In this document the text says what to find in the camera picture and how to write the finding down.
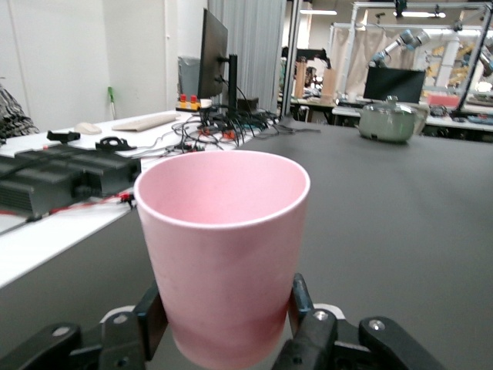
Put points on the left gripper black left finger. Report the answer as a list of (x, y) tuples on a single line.
[(115, 339)]

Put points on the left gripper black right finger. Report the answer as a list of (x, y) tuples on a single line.
[(319, 339)]

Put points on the pink plastic cup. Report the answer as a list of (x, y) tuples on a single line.
[(223, 262)]

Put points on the grey blue jointed robot arm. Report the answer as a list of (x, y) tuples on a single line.
[(404, 40)]

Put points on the white desk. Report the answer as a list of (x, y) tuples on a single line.
[(58, 239)]

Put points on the dark grey table mat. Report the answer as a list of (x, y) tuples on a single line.
[(385, 231)]

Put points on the black power supply box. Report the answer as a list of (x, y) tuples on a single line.
[(58, 177)]

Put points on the small black clamp part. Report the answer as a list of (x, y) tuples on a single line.
[(63, 135), (113, 143)]

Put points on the beige computer mouse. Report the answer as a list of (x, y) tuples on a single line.
[(88, 128)]

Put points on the beige keyboard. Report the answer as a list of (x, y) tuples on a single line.
[(148, 121)]

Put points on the grey pot with glass lid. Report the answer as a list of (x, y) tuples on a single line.
[(389, 123)]

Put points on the yellow box red buttons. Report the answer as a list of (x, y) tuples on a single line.
[(188, 105)]

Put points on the striped black white cloth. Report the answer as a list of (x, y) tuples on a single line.
[(13, 115)]

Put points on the black monitor facing forward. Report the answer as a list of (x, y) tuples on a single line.
[(394, 85)]

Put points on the black monitor pole stand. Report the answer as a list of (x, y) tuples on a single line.
[(232, 85)]

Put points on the black monitor on pole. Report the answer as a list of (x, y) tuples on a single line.
[(212, 58)]

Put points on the aluminium upright post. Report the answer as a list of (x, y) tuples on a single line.
[(289, 58)]

